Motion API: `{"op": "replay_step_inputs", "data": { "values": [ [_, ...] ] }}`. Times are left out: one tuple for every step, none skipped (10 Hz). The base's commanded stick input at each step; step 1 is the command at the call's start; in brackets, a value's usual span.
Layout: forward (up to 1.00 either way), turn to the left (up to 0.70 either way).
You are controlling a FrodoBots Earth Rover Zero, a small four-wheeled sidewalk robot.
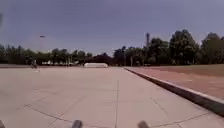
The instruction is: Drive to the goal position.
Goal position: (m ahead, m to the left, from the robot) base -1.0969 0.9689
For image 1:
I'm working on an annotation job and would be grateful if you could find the person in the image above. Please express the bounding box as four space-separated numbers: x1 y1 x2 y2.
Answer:
30 59 40 71

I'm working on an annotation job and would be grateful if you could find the low white structure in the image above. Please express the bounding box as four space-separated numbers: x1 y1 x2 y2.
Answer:
83 62 109 69

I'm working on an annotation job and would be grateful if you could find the light pole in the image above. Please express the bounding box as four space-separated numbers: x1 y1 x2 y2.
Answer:
39 34 46 54

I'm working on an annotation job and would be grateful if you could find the tower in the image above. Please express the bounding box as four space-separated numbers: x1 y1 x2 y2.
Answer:
145 32 151 48

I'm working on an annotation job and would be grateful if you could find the reddish paved ground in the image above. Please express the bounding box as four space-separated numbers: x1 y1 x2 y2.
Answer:
128 64 224 101

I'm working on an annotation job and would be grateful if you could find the robot's own part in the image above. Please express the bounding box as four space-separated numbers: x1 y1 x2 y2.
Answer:
71 119 84 128
137 120 150 128

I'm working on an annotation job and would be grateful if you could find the row of trees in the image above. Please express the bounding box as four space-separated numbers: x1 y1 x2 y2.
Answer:
0 29 224 67

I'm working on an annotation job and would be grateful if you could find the grey slab plaza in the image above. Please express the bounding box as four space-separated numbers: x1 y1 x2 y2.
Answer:
0 66 224 128

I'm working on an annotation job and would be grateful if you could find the dark stone kerb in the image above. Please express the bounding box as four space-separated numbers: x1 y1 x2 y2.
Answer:
123 67 224 118

